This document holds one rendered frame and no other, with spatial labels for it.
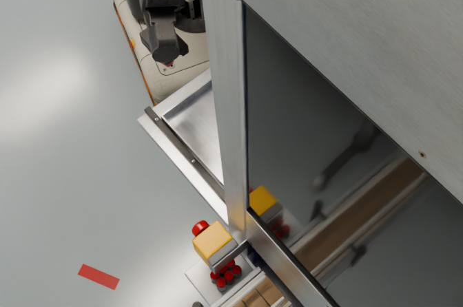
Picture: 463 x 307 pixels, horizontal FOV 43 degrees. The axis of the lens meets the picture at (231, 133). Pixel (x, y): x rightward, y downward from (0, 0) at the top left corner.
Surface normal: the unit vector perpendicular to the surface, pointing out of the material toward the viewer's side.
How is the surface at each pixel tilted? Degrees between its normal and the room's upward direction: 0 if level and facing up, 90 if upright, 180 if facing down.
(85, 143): 0
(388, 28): 90
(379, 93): 90
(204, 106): 0
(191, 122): 0
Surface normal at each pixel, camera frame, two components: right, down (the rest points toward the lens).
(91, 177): -0.03, -0.45
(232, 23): -0.77, 0.58
